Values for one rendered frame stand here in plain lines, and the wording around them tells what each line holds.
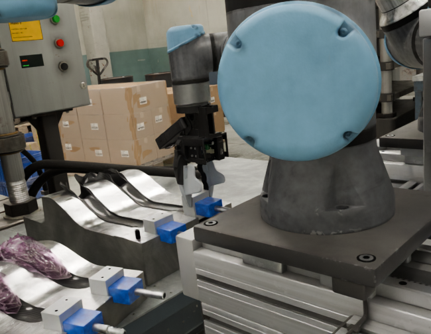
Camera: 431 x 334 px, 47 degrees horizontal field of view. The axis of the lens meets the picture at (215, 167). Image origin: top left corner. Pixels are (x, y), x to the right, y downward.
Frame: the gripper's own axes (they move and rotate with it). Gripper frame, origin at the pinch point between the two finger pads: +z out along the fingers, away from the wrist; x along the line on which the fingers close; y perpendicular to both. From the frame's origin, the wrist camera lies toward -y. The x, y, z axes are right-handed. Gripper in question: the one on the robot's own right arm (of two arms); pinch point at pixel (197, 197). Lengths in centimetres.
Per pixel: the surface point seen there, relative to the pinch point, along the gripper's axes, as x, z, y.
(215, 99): 379, 34, -350
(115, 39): 507, -62, -714
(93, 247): -17.6, 8.2, -15.8
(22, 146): -4, -8, -70
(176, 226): -10.9, 2.2, 4.6
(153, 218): -12.0, 0.9, -0.6
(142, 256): -17.6, 6.4, 1.5
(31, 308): -39.4, 7.2, -0.5
